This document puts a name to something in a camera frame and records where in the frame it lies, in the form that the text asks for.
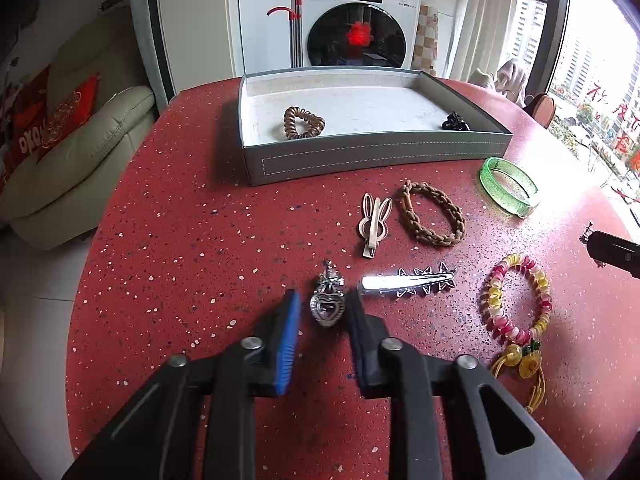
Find yellow cord charm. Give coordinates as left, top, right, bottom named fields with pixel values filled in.
left=489, top=340, right=547, bottom=414

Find white curtain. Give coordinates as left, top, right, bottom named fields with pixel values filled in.
left=452, top=0, right=523, bottom=83

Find beige bunny hair clip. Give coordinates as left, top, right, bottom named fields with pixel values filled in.
left=357, top=192, right=393, bottom=259

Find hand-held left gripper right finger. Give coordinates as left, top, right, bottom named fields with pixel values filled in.
left=345, top=290, right=583, bottom=480

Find brown braided bracelet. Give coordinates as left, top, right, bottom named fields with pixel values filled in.
left=398, top=180, right=467, bottom=247

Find pink yellow beaded bracelet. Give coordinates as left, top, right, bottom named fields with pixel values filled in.
left=481, top=253, right=553, bottom=348

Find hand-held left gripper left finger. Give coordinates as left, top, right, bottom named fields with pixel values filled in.
left=62, top=287, right=303, bottom=480

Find silver heart crown pendant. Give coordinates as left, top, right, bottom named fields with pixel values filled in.
left=310, top=259, right=347, bottom=328

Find pale pink garment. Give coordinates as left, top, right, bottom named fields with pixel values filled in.
left=495, top=58, right=528, bottom=108

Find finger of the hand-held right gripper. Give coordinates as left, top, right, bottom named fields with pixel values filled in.
left=580, top=220, right=640, bottom=278

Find silver star hair clip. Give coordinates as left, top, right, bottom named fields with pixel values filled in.
left=361, top=262, right=457, bottom=298

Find black hair claw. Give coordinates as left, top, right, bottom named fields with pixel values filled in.
left=440, top=111, right=471, bottom=132

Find brown wooden chair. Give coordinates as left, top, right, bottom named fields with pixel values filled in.
left=525, top=92, right=557, bottom=128

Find grey tray box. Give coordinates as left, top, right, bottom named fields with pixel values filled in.
left=235, top=67, right=514, bottom=187

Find brown spiral hair tie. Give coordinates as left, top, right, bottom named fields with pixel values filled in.
left=283, top=106, right=326, bottom=140

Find red printed cushion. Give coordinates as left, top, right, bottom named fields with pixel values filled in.
left=12, top=72, right=101, bottom=163

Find red window decals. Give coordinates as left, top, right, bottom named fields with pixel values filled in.
left=582, top=80, right=640, bottom=171

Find cream leather sofa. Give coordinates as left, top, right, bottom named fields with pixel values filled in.
left=0, top=25, right=157, bottom=251

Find green translucent bangle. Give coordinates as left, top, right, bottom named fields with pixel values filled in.
left=479, top=156, right=541, bottom=219

